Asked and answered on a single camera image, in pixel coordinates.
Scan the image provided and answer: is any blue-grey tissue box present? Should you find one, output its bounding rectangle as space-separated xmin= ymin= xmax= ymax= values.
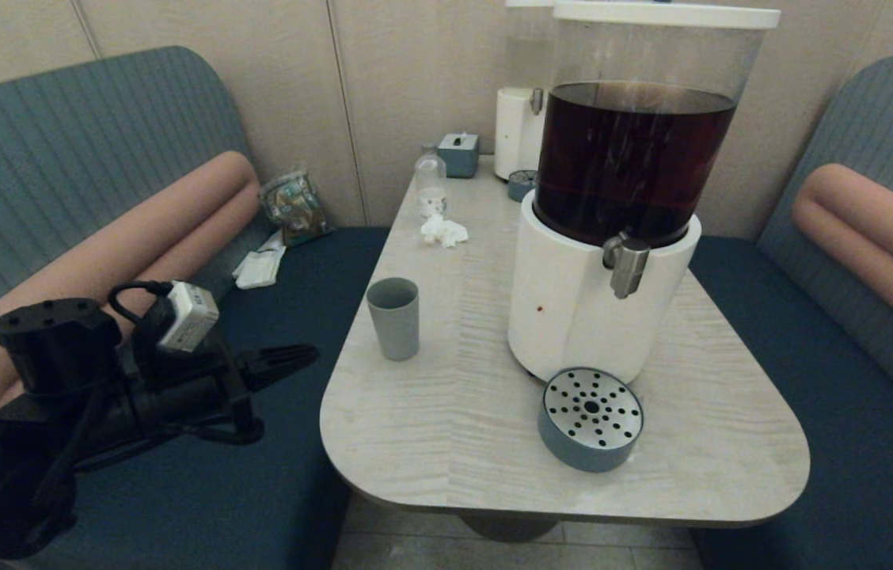
xmin=437 ymin=131 xmax=481 ymax=180

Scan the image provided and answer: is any round blue perforated drip tray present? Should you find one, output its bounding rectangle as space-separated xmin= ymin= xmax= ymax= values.
xmin=537 ymin=366 xmax=645 ymax=474

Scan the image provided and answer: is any printed snack bag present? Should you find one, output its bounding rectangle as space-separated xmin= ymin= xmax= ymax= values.
xmin=257 ymin=167 xmax=335 ymax=247

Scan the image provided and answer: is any small blue drip tray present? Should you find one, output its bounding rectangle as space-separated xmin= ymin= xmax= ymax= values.
xmin=507 ymin=169 xmax=541 ymax=203

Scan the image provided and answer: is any large dark tea dispenser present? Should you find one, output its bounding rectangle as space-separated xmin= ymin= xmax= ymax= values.
xmin=507 ymin=0 xmax=782 ymax=387

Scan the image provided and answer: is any white napkin pack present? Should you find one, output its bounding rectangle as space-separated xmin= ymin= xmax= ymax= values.
xmin=231 ymin=230 xmax=287 ymax=291

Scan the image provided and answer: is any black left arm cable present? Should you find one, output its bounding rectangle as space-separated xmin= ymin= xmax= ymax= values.
xmin=107 ymin=280 xmax=267 ymax=447

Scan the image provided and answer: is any grey plastic cup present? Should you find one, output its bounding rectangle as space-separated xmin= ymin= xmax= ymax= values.
xmin=366 ymin=277 xmax=421 ymax=363

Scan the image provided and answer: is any crumpled white tissue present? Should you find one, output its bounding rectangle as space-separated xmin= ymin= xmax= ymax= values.
xmin=420 ymin=213 xmax=470 ymax=249

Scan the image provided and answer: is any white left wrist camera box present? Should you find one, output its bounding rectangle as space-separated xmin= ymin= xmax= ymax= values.
xmin=157 ymin=280 xmax=221 ymax=354

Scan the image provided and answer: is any white clear water dispenser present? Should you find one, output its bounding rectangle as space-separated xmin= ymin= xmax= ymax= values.
xmin=493 ymin=0 xmax=557 ymax=182

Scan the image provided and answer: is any metal dispenser tap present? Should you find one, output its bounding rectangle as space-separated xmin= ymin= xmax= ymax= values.
xmin=602 ymin=233 xmax=652 ymax=301

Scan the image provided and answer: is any clear plastic bottle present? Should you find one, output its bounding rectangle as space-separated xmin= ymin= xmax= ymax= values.
xmin=414 ymin=142 xmax=448 ymax=219

